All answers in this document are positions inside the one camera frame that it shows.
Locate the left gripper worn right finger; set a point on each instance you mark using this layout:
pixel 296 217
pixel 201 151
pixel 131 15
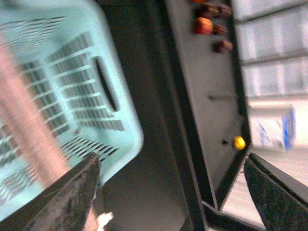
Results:
pixel 281 200

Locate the dark red apple right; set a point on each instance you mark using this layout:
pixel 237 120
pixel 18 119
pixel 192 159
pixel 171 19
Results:
pixel 222 45

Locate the black far display tray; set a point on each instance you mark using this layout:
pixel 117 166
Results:
pixel 210 92

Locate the yellow lemon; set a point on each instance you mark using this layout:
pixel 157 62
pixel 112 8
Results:
pixel 239 143

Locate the dark red apple back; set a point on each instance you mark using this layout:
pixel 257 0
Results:
pixel 224 11

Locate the dark red apple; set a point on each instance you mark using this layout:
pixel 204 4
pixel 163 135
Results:
pixel 222 45
pixel 224 11

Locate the glass door refrigerator row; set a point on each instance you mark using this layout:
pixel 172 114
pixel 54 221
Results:
pixel 272 38

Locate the light blue plastic basket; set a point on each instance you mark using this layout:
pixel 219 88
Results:
pixel 66 52

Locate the left gripper worn left finger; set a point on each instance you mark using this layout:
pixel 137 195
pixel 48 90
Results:
pixel 64 206

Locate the red apple in cluster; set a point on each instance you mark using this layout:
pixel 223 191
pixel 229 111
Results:
pixel 202 26

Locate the small dark red fruit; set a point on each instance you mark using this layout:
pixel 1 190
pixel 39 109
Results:
pixel 219 30

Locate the dark plum in cluster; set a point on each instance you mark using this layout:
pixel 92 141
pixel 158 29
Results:
pixel 207 11

